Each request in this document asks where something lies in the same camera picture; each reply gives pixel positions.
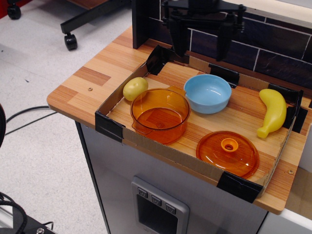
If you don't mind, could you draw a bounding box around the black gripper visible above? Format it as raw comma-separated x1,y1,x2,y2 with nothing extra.
161,0,246,61

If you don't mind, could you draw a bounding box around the orange transparent pot lid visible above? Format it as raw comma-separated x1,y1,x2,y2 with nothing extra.
196,131,259,178

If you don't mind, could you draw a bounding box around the orange transparent plastic pot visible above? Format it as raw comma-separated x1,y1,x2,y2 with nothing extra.
130,86,191,145

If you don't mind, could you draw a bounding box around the light blue plastic bowl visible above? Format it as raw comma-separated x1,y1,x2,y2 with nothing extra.
184,74,232,114

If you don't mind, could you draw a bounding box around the dark brick backsplash panel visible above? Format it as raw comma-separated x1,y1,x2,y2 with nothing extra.
132,0,312,89

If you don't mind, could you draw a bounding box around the yellow toy potato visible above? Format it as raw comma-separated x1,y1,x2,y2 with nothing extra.
123,77,148,101

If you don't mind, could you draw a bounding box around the yellow toy banana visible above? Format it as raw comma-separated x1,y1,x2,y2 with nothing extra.
257,89,287,138

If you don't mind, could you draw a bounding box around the cardboard fence with black tape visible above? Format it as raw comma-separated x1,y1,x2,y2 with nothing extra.
92,43,312,212

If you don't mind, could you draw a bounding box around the grey toy dishwasher cabinet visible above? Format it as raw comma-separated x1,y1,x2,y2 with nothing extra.
75,121,312,234

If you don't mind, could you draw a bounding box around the black floor cable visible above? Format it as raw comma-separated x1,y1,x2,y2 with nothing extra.
4,105,57,136

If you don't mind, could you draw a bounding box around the black wheeled cart frame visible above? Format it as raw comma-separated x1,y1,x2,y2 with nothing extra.
0,0,131,52

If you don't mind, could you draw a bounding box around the black equipment with cables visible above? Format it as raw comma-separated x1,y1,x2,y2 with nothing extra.
0,193,56,234

